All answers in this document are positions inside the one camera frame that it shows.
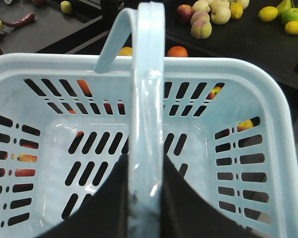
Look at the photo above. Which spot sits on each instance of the small orange right pair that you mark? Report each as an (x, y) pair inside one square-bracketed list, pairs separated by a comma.
[(177, 51)]

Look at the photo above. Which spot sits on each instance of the yellow lemon near pears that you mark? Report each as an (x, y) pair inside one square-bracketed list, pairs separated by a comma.
[(236, 11)]

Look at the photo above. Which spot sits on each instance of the green pear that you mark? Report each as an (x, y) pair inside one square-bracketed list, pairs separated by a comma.
[(284, 5)]

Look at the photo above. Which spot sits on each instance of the white round pear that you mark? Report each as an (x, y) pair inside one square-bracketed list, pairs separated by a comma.
[(220, 15)]

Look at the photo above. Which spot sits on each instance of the red chili pepper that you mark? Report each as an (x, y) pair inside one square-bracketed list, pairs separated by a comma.
[(25, 20)]

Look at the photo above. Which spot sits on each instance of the yellow lemon right lower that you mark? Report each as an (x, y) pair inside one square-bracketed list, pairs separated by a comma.
[(291, 28)]

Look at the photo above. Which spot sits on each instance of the pink peach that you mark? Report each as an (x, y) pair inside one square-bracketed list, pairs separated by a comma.
[(199, 15)]

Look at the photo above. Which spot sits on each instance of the light blue plastic basket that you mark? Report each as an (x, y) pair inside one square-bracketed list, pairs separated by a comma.
[(65, 120)]

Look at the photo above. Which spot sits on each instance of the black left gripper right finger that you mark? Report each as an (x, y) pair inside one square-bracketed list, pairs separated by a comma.
[(185, 214)]

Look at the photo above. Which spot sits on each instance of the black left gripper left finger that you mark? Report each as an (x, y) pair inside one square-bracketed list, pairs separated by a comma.
[(104, 215)]

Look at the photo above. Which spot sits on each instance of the yellow lemon right upper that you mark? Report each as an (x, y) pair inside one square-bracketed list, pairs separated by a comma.
[(268, 14)]

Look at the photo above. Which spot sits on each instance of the red apple by white pears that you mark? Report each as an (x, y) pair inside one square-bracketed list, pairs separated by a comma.
[(184, 13)]

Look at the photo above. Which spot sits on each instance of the green apple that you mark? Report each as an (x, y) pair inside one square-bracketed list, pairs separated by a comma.
[(289, 15)]

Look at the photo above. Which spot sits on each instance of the black display table right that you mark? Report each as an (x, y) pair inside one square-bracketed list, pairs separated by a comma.
[(265, 45)]

